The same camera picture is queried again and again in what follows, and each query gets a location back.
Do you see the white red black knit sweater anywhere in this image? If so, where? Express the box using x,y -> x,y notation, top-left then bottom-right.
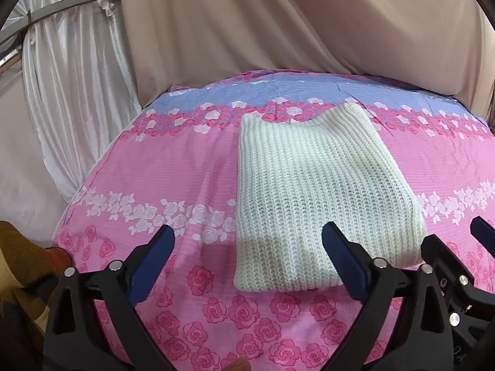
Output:
233,102 -> 427,292

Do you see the person's left hand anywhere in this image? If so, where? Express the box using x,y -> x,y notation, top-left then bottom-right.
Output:
222,358 -> 252,371

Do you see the brown yellow striped cloth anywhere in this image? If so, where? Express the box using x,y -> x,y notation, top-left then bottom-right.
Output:
1,220 -> 73,367

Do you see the pink floral bed sheet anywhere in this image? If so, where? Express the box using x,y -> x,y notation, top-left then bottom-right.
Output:
54,71 -> 494,370

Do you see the white satin curtain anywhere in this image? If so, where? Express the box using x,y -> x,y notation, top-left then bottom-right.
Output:
1,0 -> 141,245

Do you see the beige draped cloth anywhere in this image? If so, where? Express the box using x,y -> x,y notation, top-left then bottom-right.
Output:
122,0 -> 494,117

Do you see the grey metal rail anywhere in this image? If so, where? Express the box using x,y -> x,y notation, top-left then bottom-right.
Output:
1,0 -> 101,45

